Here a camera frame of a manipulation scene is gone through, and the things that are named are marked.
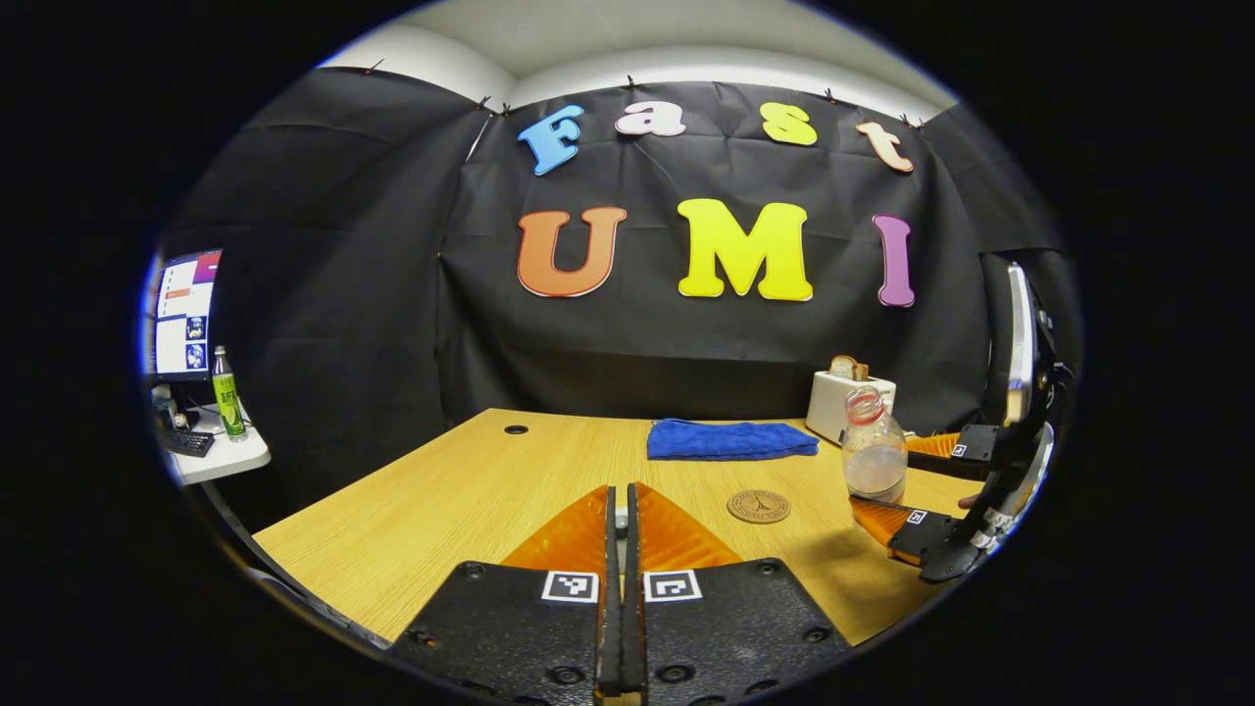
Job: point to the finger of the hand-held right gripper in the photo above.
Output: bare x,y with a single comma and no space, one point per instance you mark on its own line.
922,534
976,443

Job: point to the clear plastic water bottle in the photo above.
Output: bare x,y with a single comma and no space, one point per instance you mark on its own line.
875,451

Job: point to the blue towel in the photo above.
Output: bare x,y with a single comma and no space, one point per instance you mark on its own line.
730,440

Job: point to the white side desk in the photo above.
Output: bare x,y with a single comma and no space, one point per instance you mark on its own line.
230,459

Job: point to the black backdrop cloth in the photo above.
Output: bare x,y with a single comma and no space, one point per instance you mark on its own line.
392,294

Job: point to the round wooden coaster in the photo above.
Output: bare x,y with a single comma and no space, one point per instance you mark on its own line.
758,506

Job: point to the white bread slice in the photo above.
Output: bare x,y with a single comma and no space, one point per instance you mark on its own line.
842,367

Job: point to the black keyboard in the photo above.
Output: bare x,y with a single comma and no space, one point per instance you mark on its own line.
186,442

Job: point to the green drink bottle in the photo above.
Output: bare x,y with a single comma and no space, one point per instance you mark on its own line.
229,402

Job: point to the computer monitor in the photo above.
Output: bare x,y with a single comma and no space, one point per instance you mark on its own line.
186,314

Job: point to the white toaster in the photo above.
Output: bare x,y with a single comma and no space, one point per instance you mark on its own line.
828,407

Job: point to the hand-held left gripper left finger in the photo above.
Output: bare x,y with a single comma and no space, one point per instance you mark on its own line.
510,628

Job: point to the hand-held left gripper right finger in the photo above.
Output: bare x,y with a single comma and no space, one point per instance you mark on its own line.
730,628

